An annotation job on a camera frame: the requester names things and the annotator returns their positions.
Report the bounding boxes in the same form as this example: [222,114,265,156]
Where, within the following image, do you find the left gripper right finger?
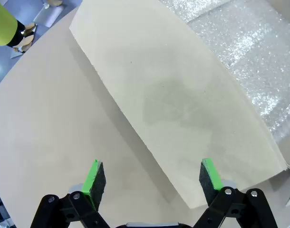
[192,158,278,228]

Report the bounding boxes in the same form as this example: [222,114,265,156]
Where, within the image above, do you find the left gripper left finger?
[29,159,110,228]

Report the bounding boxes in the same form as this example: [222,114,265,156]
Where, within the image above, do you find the brown cardboard shipping box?
[69,0,290,209]

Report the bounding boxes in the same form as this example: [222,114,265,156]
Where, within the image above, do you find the clear bubble wrap sheet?
[159,0,290,143]

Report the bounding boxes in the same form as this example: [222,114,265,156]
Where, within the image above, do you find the mannequin with yellow apron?
[0,0,38,59]

